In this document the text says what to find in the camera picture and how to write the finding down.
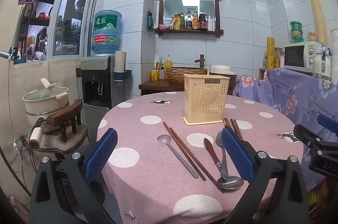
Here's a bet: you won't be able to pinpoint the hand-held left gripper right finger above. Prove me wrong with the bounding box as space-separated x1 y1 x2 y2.
221 127 310 224

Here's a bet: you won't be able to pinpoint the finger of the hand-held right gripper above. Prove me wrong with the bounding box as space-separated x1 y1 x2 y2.
293 124 338 158
317 114 338 133

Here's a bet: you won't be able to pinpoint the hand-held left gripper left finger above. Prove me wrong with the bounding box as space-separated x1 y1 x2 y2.
30 128 118 224

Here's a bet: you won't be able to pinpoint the shiny metal spoon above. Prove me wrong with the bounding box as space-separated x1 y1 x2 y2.
215 130 230 180

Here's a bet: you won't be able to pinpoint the brown wooden chopstick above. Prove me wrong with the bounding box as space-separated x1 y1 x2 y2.
163 122 204 182
168 127 207 182
230 118 242 140
233 118 244 140

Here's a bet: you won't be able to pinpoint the wooden-handled metal spoon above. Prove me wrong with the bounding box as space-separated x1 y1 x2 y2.
203 137 245 191

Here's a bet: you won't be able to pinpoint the matte grey metal spoon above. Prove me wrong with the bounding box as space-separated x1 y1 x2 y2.
157 134 199 179

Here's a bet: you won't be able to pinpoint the beige perforated utensil holder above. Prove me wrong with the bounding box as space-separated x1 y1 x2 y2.
183 74 231 125

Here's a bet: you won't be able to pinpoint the beige round cushion stool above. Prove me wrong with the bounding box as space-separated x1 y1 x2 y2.
33 124 89 154

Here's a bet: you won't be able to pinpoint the purple floral cloth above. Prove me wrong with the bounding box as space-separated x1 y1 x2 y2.
234 68 338 187

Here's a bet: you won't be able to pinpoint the small dark wooden stool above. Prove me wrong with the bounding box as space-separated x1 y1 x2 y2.
48 99 83 143

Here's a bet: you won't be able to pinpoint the pink polka dot tablecloth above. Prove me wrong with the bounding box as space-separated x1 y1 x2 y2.
96 92 304 224

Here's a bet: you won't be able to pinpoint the white and red handheld tool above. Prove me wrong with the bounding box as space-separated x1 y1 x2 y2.
29 118 50 147

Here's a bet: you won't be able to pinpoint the white microwave oven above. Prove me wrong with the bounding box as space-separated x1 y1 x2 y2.
283 41 332 77

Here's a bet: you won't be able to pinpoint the white pot with lid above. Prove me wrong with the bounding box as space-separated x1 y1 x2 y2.
22 78 70 124

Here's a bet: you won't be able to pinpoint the dark wooden cabinet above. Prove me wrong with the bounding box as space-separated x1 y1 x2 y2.
139 79 185 96

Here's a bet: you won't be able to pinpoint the grey water dispenser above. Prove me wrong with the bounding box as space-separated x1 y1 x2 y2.
76 55 127 135

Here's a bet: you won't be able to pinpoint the white and brown rice cooker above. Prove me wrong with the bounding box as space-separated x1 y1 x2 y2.
209 65 237 90

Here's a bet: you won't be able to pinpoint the yellow wrap roll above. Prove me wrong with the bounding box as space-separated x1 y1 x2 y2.
266 37 276 69

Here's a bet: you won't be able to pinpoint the green stacked cups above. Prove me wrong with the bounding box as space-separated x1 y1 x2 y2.
290 21 304 43

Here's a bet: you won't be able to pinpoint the woven basin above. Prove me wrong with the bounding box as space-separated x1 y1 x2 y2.
166 67 208 81

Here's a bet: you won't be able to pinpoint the bronze faucet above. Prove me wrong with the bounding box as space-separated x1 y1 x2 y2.
195 54 206 69

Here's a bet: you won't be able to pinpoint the tall beige rolled mat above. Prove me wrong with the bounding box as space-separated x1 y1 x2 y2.
308 0 328 43

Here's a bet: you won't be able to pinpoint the yellow soap bottle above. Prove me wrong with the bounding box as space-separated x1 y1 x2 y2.
164 54 173 71

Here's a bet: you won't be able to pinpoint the blue water jug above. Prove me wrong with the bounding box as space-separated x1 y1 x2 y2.
91 10 123 56

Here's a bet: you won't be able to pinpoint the blue clamp on pole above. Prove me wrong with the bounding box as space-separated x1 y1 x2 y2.
0 47 19 62

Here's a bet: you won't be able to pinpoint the dark sauce bottle red label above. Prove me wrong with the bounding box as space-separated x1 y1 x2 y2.
199 10 208 31

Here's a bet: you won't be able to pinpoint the green hanging pouch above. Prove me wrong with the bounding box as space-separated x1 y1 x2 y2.
146 11 154 30

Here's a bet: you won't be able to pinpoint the sliding glass window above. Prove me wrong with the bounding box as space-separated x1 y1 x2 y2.
13 0 99 65

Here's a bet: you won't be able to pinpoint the yellow seasoning packet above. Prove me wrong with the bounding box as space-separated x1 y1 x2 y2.
169 15 181 30

